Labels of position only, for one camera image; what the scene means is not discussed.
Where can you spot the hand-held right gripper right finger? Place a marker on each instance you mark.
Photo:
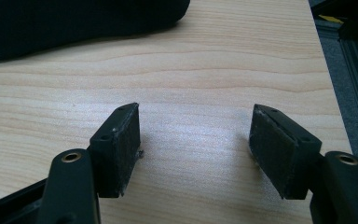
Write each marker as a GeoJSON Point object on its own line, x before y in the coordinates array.
{"type": "Point", "coordinates": [279, 155]}

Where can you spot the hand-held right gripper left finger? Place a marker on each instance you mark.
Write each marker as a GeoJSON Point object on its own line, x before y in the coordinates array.
{"type": "Point", "coordinates": [115, 155]}

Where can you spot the black sock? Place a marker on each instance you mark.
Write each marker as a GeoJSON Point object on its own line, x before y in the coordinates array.
{"type": "Point", "coordinates": [59, 25]}

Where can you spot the metal floor rail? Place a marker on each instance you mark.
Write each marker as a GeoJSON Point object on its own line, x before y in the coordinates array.
{"type": "Point", "coordinates": [354, 93]}

